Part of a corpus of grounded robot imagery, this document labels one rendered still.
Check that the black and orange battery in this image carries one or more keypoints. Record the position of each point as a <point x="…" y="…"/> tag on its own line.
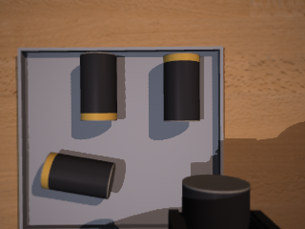
<point x="77" y="175"/>
<point x="181" y="72"/>
<point x="98" y="86"/>
<point x="216" y="202"/>

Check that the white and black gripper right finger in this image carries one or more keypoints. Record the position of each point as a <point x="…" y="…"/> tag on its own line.
<point x="260" y="221"/>

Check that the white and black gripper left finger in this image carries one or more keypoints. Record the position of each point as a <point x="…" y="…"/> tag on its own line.
<point x="176" y="220"/>

